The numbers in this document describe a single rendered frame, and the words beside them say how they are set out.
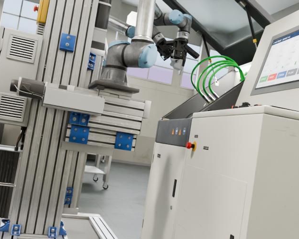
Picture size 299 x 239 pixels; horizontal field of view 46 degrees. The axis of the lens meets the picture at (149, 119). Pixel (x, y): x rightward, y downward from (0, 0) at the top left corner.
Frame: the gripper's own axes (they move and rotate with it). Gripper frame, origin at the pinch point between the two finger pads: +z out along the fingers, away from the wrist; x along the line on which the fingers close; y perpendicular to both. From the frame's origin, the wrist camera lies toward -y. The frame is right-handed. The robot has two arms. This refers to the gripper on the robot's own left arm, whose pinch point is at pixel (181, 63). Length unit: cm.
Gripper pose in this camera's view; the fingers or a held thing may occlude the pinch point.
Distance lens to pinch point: 233.8
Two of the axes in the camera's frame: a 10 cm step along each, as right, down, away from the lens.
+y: -8.2, 5.4, -2.1
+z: 5.7, 8.0, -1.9
